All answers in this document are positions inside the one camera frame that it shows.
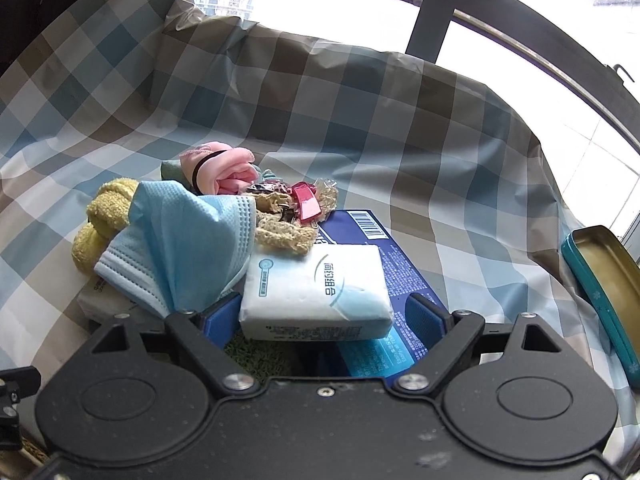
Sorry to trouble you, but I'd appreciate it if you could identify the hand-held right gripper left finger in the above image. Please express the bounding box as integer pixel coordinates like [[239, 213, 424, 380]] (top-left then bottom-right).
[[87, 292, 261, 393]]

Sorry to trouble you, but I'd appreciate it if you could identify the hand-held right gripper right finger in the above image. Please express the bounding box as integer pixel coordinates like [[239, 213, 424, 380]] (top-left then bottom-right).
[[392, 292, 562, 393]]

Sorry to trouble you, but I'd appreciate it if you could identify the green towel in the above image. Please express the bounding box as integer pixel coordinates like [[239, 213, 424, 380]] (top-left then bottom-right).
[[225, 332, 296, 378]]

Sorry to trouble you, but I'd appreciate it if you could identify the blue face mask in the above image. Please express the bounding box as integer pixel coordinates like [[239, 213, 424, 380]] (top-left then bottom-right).
[[94, 180, 257, 318]]

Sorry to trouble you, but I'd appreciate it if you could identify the white tissue packet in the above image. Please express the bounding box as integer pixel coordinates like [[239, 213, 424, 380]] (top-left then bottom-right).
[[239, 245, 393, 343]]

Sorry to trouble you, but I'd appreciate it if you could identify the yellow towel bundle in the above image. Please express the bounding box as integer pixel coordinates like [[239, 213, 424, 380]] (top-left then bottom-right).
[[71, 177, 141, 273]]

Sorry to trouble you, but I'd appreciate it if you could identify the dark blue tissue pack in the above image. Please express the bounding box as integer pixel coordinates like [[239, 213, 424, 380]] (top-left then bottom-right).
[[295, 209, 451, 376]]

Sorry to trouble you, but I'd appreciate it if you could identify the beige crochet cloth in plastic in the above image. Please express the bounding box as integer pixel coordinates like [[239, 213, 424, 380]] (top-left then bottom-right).
[[252, 170, 341, 256]]

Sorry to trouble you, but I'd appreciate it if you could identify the grey printed packet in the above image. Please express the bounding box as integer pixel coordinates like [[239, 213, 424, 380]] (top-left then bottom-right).
[[76, 280, 171, 326]]

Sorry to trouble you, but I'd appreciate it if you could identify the dark patterned hair clip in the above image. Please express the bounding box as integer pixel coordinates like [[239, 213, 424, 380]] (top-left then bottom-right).
[[246, 182, 293, 198]]

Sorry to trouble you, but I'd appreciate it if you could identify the red hair clip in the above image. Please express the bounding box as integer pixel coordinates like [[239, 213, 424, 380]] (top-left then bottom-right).
[[291, 183, 322, 222]]

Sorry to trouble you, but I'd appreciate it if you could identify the pink cloth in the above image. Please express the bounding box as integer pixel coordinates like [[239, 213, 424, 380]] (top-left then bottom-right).
[[177, 142, 258, 197]]

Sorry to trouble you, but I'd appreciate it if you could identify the teal tin box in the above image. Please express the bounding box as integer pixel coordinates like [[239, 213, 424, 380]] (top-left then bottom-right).
[[560, 225, 640, 391]]

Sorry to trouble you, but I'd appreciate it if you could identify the blue brown checked cloth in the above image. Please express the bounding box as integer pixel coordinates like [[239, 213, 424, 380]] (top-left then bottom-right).
[[0, 0, 640, 461]]

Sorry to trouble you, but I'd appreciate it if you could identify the dark furniture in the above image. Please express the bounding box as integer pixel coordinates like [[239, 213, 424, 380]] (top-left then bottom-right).
[[0, 0, 108, 81]]

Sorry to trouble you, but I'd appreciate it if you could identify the black hair tie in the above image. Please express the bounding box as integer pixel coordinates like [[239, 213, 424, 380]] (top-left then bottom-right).
[[191, 150, 228, 196]]

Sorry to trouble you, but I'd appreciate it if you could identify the black metal bracket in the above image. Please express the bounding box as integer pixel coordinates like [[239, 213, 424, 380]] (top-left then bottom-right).
[[0, 366, 42, 453]]

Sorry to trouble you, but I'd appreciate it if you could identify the dark window frame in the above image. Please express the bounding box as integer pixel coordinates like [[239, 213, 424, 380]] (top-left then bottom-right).
[[182, 0, 640, 171]]

